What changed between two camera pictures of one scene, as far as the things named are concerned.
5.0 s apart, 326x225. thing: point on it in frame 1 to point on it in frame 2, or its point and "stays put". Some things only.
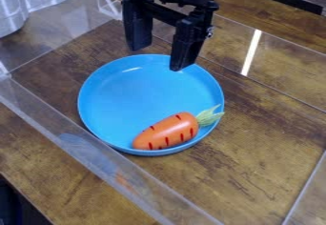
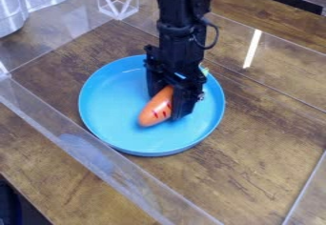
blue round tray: (135, 90) stays put
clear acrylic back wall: (267, 34) stays put
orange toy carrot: (174, 130) to (156, 109)
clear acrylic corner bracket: (110, 7) stays put
